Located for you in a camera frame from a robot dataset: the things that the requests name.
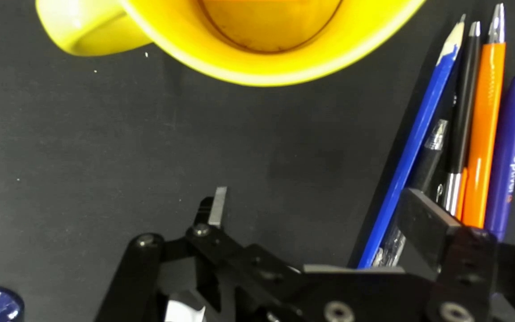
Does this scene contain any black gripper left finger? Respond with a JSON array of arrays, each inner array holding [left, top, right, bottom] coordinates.
[[192, 185, 231, 241]]

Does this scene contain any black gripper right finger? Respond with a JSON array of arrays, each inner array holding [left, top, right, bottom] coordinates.
[[396, 187, 501, 289]]

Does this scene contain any blue pencil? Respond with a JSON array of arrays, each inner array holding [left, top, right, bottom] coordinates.
[[357, 13, 469, 273]]

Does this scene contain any white mug black inside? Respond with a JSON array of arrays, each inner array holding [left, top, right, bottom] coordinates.
[[163, 294, 212, 322]]

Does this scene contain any white mug yellow inside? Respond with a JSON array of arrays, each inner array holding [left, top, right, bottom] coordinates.
[[35, 0, 430, 90]]

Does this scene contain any dark pen silver tip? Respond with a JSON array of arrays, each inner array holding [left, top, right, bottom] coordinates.
[[382, 117, 451, 267]]

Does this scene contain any purple pen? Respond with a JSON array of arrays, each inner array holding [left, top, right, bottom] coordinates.
[[484, 74, 515, 244]]

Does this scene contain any black mat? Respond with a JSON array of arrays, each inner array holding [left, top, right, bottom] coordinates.
[[0, 0, 515, 322]]

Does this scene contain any orange pen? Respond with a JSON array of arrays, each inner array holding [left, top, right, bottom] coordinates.
[[455, 3, 509, 232]]

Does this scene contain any thin black pen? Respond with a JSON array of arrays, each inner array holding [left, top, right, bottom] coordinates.
[[442, 20, 485, 219]]

